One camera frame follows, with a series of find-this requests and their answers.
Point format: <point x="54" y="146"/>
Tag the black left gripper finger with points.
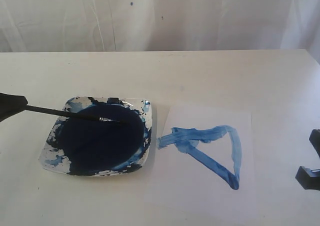
<point x="11" y="105"/>

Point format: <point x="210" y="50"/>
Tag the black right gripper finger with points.
<point x="314" y="139"/>
<point x="308" y="178"/>

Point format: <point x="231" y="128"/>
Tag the black paintbrush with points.
<point x="66" y="114"/>

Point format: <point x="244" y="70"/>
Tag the white dish with blue paint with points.
<point x="89" y="148"/>

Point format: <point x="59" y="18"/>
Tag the white backdrop cloth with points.
<point x="158" y="25"/>

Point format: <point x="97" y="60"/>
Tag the white paper sheet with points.
<point x="204" y="161"/>

